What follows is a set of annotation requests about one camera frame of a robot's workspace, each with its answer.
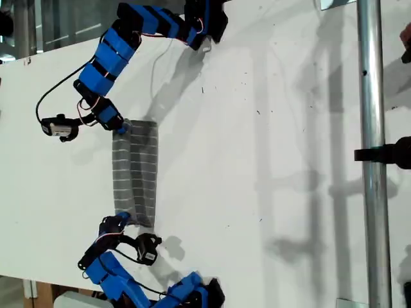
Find grey striped towel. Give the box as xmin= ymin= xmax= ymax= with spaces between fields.
xmin=111 ymin=118 xmax=159 ymax=228

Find person's hand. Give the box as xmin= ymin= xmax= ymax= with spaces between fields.
xmin=399 ymin=27 xmax=411 ymax=51

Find white plastic box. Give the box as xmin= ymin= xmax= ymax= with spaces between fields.
xmin=53 ymin=290 xmax=110 ymax=308

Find wooden table leg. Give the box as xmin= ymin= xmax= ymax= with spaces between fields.
xmin=22 ymin=278 xmax=54 ymax=308

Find black round object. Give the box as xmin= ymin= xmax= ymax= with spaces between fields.
xmin=0 ymin=11 xmax=14 ymax=38

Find black clamp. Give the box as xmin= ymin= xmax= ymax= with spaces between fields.
xmin=354 ymin=136 xmax=411 ymax=170

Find black camera stalk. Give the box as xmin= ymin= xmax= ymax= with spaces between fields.
xmin=57 ymin=114 xmax=94 ymax=143
xmin=117 ymin=235 xmax=139 ymax=250

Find black camera cable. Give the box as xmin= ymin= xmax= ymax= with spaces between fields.
xmin=114 ymin=246 xmax=168 ymax=296
xmin=35 ymin=56 xmax=97 ymax=124

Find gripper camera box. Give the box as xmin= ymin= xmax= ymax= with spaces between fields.
xmin=135 ymin=233 xmax=162 ymax=266
xmin=40 ymin=117 xmax=73 ymax=137

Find thin white cable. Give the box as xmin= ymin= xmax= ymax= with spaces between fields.
xmin=150 ymin=40 xmax=174 ymax=100

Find steel post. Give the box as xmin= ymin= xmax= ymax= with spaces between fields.
xmin=356 ymin=0 xmax=393 ymax=308

